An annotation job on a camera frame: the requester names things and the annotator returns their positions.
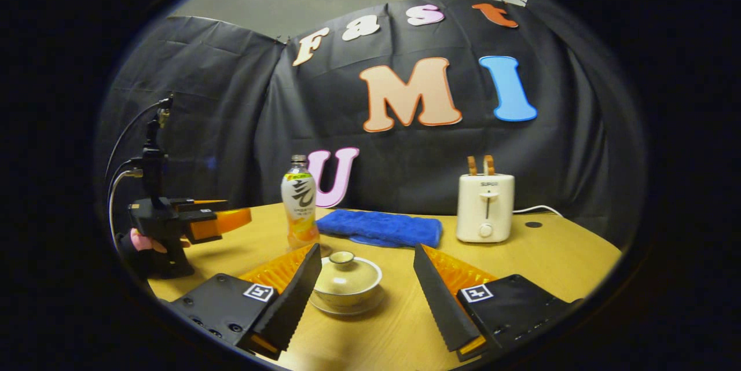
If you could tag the cream ceramic teacup lid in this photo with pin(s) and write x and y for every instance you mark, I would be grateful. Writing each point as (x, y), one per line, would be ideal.
(344, 278)

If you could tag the blue folded towel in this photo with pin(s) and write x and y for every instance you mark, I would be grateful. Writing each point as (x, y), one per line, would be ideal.
(379, 227)

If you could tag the black backdrop cloth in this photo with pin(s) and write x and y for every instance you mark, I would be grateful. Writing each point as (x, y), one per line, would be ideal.
(191, 99)

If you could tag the round wooden coaster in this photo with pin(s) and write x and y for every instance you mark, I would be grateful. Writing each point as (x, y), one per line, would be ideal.
(326, 250)

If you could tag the cream ceramic teacup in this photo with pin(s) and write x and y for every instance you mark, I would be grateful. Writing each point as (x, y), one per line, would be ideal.
(347, 300)

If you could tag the cream white toaster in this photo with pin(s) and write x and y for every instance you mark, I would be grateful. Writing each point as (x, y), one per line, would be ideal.
(477, 209)

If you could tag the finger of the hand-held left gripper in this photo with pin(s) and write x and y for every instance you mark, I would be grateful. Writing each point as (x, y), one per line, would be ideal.
(200, 204)
(228, 221)

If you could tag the cream ceramic saucer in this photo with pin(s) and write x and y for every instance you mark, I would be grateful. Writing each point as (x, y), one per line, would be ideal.
(347, 312)

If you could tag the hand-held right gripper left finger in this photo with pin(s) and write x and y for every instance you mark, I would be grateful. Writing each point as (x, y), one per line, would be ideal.
(301, 296)

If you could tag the brown bread slice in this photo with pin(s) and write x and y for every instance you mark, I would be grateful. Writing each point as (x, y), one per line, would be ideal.
(472, 166)
(490, 165)

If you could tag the clear plastic water bottle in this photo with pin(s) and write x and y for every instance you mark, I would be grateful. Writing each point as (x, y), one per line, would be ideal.
(300, 197)

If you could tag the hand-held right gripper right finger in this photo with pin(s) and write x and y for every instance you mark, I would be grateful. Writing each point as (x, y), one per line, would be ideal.
(437, 301)

